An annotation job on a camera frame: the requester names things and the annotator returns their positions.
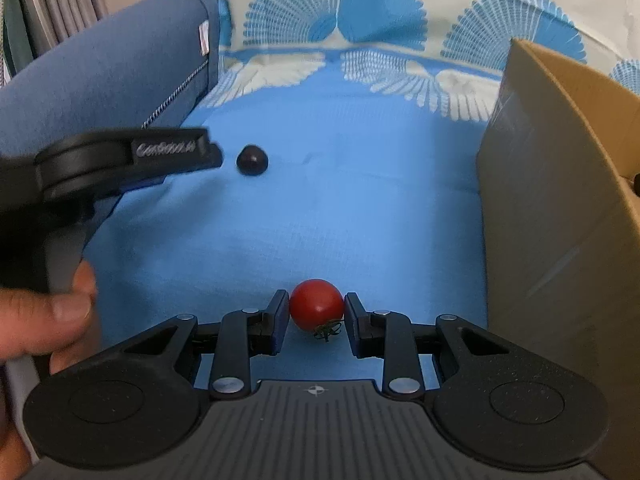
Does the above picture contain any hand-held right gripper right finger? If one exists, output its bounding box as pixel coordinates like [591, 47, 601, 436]
[344, 291, 521, 401]

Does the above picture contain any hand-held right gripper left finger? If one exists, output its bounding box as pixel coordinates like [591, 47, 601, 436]
[120, 289, 292, 401]

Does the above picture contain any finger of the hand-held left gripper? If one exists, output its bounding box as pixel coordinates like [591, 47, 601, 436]
[120, 127, 223, 192]

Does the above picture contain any red cherry tomato with calyx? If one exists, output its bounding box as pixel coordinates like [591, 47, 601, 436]
[289, 278, 346, 343]

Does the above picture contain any dark purple plum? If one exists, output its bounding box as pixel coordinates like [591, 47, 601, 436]
[236, 144, 269, 177]

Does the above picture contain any brown cardboard box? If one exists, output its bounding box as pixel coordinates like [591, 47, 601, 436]
[477, 37, 640, 480]

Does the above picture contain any person's left hand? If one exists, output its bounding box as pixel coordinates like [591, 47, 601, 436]
[0, 261, 99, 377]

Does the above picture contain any blue fan-print sheet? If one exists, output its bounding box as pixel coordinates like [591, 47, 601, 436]
[87, 0, 640, 391]

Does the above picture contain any blue fabric sofa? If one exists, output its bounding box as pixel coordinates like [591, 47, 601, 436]
[0, 0, 222, 161]

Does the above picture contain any dark green cloth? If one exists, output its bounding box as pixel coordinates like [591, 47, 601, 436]
[2, 0, 33, 73]

